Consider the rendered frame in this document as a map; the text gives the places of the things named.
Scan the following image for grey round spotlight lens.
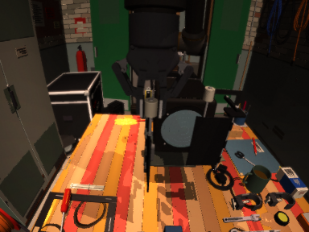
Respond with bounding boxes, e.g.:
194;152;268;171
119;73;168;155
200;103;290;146
160;110;203;149

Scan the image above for blue hanging cable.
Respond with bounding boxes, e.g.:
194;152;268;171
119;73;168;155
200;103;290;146
266;0;283;55

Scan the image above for black coiled cable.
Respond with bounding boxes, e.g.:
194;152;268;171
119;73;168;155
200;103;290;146
206;164;237;192

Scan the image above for blue pen cup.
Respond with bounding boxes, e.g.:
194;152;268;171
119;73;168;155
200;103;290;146
233;101;252;126

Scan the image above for orange cable reel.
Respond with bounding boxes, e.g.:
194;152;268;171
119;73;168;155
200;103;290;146
0;207;20;232

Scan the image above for red fire extinguisher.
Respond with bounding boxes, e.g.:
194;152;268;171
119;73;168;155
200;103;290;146
75;44;89;73

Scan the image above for silver wrench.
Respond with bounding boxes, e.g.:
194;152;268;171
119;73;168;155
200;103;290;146
222;213;262;224

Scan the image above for orange hanging cable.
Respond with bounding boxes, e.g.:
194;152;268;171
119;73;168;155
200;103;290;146
291;0;309;62

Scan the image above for grey metal cabinet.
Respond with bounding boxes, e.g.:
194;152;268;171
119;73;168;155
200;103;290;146
0;0;68;225

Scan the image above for blue small box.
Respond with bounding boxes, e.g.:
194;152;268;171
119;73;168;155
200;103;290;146
163;225;184;232

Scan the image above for yellow black tape measure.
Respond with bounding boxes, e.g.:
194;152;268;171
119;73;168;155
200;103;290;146
274;210;290;227

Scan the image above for dark wall cabinet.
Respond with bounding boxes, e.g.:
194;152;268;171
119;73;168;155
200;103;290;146
241;0;309;173

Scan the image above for black colour frame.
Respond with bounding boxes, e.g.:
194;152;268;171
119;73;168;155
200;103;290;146
34;191;119;232

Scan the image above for black handled scissors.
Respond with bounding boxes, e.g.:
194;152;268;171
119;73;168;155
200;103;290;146
234;150;256;167

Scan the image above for black thin barn door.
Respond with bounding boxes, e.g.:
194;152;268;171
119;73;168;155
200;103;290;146
144;118;155;193

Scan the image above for black spotlight body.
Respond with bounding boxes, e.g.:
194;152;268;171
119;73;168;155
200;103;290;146
151;97;219;160

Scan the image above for dark green mug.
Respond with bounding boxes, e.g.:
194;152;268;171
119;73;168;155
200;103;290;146
242;164;273;194

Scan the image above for black clamp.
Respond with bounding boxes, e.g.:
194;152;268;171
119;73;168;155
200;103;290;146
231;193;264;212
264;191;296;210

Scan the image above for red white wall sign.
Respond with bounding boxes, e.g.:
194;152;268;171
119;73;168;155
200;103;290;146
73;17;88;35

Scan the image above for blue white box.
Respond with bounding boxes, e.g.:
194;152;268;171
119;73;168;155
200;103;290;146
275;166;309;200

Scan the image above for green door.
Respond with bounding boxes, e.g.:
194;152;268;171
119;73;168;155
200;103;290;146
202;0;252;90
89;0;133;101

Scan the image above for black cable loop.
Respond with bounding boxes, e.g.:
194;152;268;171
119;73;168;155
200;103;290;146
73;201;108;230

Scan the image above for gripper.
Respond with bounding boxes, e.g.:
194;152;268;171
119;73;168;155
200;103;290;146
111;44;195;98

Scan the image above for red handled screwdriver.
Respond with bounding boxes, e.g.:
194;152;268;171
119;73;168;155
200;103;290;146
59;188;72;232

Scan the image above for white flat strip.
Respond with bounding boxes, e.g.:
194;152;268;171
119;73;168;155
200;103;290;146
69;183;105;192

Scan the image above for black rear handle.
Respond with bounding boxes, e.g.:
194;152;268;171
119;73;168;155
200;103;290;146
223;94;247;118

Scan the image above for black small floor box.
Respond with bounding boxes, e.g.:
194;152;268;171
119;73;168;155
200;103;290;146
102;99;125;115

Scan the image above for black flight case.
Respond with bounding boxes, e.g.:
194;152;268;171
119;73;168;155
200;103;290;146
46;70;105;141

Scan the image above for beige cylinder knob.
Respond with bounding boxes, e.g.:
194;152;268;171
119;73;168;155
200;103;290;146
202;85;216;102
144;97;159;118

